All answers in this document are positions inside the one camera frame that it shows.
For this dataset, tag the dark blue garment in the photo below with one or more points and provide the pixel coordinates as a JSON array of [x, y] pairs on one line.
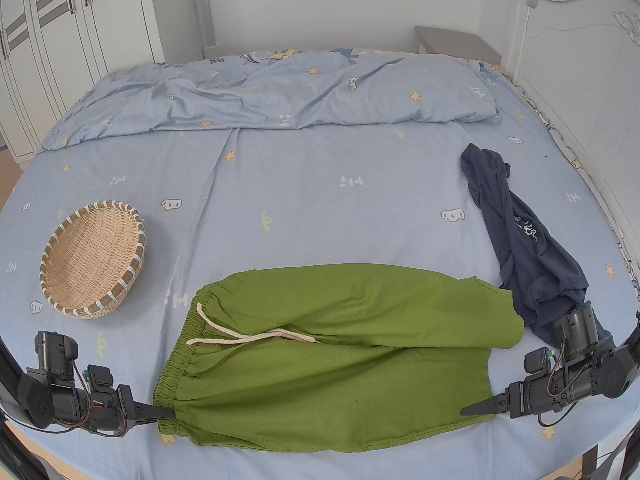
[[525, 248]]

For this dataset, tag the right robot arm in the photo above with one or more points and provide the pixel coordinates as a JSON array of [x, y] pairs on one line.
[[615, 373]]

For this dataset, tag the round woven basket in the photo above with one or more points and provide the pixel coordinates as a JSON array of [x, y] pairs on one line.
[[90, 253]]

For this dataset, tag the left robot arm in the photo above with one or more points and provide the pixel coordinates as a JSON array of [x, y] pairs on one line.
[[35, 398]]

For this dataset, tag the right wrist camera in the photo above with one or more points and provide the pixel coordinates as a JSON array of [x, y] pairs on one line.
[[536, 362]]

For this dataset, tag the grey bedside table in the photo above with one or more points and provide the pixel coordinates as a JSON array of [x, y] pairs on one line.
[[450, 43]]

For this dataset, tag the pale blue quilt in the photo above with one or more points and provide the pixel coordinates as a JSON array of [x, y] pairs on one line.
[[300, 93]]

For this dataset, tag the white wardrobe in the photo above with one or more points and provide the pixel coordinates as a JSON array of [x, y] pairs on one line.
[[60, 43]]

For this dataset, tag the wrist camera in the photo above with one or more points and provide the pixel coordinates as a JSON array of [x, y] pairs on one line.
[[536, 362], [100, 378]]

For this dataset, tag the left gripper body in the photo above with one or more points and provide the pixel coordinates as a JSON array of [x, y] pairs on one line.
[[107, 413]]

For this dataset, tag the bed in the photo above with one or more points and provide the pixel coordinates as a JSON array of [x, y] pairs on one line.
[[325, 168]]

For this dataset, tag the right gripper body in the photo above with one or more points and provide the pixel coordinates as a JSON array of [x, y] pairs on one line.
[[540, 393]]

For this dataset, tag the green shorts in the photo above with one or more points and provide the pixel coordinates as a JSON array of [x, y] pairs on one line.
[[325, 368]]

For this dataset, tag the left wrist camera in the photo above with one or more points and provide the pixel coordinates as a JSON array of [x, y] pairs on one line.
[[100, 378]]

